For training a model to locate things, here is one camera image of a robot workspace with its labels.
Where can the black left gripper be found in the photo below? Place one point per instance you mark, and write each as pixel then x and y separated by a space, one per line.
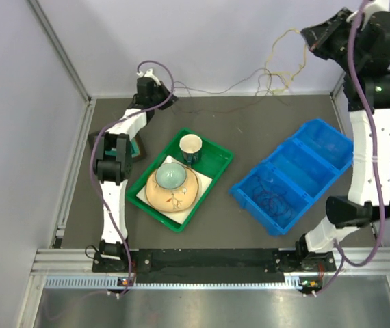
pixel 162 88

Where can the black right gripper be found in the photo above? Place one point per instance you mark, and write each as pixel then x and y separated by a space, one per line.
pixel 317 37

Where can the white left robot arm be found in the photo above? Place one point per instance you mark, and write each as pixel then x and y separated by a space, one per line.
pixel 112 160

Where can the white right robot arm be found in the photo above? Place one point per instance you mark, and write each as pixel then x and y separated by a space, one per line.
pixel 359 42

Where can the dark green white-lined mug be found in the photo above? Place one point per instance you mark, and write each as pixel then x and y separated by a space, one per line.
pixel 191 146

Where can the teal square ceramic plate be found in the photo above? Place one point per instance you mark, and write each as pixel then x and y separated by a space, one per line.
pixel 138 151

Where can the light blue ceramic bowl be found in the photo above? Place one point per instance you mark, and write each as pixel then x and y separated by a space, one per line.
pixel 170 175

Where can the beige painted ceramic plate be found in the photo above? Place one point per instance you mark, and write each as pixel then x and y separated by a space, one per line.
pixel 172 188

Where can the blue divided plastic bin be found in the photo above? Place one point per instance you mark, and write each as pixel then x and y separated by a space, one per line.
pixel 279 190

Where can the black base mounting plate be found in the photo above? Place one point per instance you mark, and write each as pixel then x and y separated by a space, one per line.
pixel 213 266

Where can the aluminium frame rail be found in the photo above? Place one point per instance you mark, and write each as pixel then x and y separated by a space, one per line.
pixel 207 288

